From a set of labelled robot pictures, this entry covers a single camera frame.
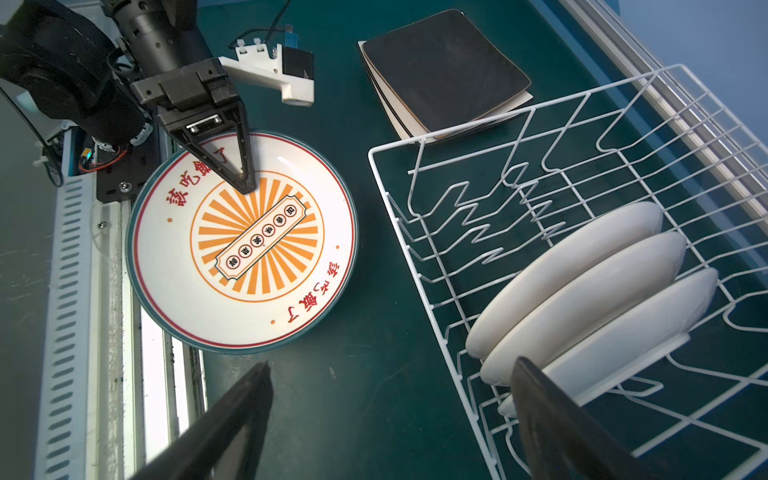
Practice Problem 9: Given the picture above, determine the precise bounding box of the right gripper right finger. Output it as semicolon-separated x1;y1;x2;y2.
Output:
511;357;660;479

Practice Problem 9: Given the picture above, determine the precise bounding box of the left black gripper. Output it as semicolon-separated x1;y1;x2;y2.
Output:
102;1;257;194

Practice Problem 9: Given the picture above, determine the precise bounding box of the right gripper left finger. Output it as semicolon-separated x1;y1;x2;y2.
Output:
134;362;273;479

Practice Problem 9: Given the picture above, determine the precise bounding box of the white round plate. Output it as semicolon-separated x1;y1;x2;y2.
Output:
496;266;720;419
480;231;686;386
126;131;359;354
465;202;663;359

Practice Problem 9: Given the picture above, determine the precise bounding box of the black square plate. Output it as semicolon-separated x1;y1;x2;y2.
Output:
363;9;531;135

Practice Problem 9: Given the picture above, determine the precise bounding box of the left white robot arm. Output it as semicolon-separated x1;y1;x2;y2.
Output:
1;1;257;194

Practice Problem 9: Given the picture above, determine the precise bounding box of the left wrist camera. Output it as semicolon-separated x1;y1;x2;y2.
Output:
219;25;315;107

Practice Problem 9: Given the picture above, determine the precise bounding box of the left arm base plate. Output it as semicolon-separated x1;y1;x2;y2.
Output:
96;131;161;203

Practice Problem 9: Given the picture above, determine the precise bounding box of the white wire dish rack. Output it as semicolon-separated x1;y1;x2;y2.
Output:
369;78;767;479

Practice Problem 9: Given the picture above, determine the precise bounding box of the aluminium frame rail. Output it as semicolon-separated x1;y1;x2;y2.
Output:
560;1;767;220

